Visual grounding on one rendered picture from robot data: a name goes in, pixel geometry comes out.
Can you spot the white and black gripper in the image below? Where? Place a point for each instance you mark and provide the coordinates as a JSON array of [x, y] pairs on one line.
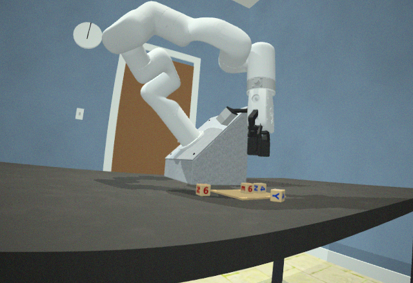
[[260, 112]]

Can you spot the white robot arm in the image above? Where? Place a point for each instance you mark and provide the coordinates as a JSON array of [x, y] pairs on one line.
[[157, 71]]

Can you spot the cream letter block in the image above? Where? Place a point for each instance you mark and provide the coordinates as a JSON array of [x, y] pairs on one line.
[[203, 189], [247, 188], [277, 195], [260, 188]]

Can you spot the tan flat mat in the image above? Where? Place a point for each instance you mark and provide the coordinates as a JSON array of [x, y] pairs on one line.
[[242, 196]]

